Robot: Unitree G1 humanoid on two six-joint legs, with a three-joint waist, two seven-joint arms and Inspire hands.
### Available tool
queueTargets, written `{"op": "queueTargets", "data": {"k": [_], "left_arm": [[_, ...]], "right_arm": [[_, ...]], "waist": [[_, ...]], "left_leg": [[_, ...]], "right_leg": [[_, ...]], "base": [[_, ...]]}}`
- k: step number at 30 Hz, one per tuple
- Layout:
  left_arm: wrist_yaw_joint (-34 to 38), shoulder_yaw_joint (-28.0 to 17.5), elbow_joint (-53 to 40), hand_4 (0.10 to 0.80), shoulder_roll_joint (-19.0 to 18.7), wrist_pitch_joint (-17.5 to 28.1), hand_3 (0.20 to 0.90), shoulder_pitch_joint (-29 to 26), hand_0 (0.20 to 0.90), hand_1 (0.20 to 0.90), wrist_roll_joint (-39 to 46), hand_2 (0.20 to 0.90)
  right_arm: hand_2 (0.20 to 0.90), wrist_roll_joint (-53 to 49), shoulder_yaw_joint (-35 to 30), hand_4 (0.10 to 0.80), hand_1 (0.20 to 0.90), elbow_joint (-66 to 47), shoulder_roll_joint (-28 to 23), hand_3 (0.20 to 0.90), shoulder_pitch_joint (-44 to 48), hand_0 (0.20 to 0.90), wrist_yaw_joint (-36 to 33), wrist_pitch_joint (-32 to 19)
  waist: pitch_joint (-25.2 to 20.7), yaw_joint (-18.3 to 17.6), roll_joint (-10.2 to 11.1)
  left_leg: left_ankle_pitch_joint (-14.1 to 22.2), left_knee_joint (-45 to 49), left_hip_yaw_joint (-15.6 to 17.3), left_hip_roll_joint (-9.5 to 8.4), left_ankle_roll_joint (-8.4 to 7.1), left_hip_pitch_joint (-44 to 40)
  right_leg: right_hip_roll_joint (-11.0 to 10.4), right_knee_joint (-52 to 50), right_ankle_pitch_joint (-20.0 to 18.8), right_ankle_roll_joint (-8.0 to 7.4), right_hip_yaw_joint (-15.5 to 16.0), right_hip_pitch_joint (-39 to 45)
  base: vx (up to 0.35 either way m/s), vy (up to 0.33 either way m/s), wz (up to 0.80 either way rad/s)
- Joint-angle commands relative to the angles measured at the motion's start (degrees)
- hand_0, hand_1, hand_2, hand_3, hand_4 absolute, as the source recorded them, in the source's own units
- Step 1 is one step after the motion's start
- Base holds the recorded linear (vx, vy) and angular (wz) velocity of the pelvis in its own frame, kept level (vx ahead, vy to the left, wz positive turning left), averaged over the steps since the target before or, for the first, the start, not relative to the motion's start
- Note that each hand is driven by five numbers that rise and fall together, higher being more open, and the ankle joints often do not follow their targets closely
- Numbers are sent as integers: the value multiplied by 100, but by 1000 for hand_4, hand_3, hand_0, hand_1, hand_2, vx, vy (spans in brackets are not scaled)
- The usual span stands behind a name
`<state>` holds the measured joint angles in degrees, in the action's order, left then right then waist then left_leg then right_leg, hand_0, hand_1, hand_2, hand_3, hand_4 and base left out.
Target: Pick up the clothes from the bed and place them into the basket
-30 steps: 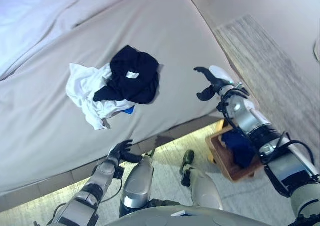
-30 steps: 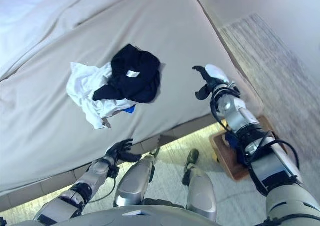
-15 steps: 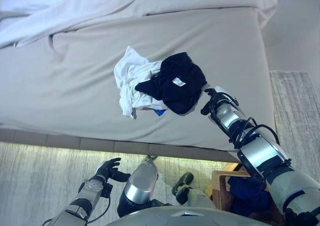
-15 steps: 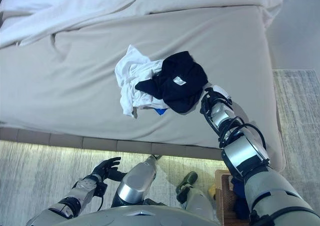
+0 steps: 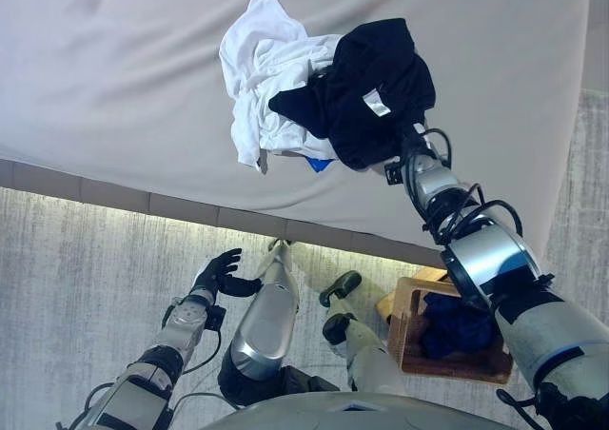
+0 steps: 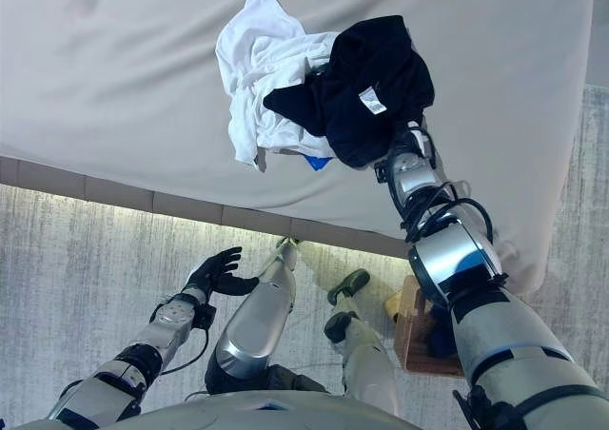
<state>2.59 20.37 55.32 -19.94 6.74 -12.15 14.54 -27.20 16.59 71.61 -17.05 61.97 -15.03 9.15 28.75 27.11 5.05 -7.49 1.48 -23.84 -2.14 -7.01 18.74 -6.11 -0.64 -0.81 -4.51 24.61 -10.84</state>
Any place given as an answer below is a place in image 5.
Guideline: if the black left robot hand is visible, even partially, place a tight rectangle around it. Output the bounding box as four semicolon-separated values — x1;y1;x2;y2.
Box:
192;247;264;303

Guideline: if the white garment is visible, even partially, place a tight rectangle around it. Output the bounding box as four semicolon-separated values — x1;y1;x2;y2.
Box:
218;0;344;177

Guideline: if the navy blue garment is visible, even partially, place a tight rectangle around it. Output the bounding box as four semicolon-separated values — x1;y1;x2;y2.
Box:
418;291;496;360

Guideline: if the black garment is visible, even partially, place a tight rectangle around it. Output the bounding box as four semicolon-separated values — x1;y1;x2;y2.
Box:
267;17;438;172

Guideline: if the brown wooden laundry basket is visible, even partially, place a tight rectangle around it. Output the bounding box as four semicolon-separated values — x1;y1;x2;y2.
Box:
378;266;515;386

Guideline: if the silver left robot leg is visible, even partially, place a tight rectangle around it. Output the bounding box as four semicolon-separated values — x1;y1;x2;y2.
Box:
217;238;301;405

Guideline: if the silver robot leg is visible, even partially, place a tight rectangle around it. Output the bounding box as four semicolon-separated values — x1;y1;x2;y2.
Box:
217;238;301;405
318;270;405;396

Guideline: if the small bright blue cloth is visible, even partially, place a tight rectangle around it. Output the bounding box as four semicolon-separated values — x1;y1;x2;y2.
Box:
304;156;337;174

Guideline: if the grey streaked rug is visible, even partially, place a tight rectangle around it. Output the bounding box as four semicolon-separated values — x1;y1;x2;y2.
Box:
0;87;609;430

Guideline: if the grey robot torso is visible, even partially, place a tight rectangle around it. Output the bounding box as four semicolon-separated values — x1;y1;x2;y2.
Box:
204;391;524;430

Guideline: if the silver right robot leg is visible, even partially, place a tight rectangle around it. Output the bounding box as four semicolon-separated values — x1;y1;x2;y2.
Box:
318;270;405;396

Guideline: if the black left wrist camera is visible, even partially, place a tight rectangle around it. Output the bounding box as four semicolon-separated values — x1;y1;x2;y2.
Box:
205;305;228;330

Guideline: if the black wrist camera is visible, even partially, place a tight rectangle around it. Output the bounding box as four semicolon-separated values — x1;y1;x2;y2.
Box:
205;305;228;330
383;161;405;186

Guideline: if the brown bed frame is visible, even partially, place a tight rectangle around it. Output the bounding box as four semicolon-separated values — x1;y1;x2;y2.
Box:
0;157;451;270

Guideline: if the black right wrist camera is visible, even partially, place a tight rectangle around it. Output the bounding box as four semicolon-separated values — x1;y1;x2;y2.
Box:
383;161;405;186

